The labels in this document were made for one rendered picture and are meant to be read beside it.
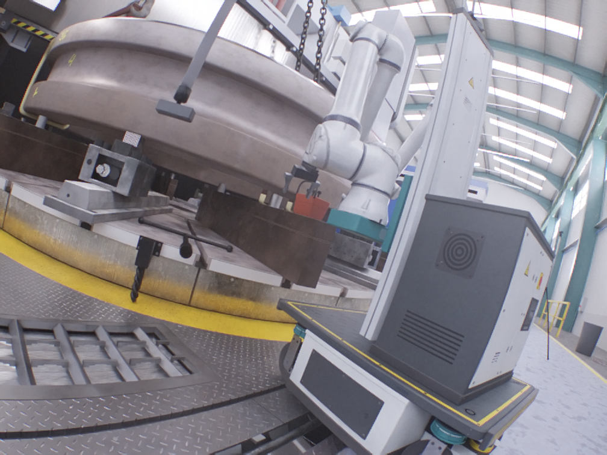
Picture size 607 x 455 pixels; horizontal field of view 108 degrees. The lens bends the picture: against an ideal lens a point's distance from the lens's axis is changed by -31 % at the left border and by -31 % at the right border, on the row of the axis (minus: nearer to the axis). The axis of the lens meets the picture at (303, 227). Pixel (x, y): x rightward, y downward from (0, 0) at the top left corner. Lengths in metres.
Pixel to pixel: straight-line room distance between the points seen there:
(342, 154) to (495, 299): 0.67
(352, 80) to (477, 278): 0.84
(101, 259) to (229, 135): 1.19
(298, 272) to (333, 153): 0.86
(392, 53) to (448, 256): 0.93
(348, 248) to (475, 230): 2.09
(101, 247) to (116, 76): 1.47
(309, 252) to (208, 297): 0.62
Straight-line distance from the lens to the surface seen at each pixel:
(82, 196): 1.67
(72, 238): 1.92
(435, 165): 1.23
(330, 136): 1.11
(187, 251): 1.65
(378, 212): 1.13
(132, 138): 2.18
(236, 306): 1.91
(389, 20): 8.12
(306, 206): 1.88
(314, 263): 1.80
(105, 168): 2.02
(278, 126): 2.59
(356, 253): 2.87
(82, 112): 2.67
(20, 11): 4.95
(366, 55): 1.38
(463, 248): 0.90
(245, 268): 1.82
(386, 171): 1.16
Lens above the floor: 0.62
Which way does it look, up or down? level
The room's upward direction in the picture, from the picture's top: 19 degrees clockwise
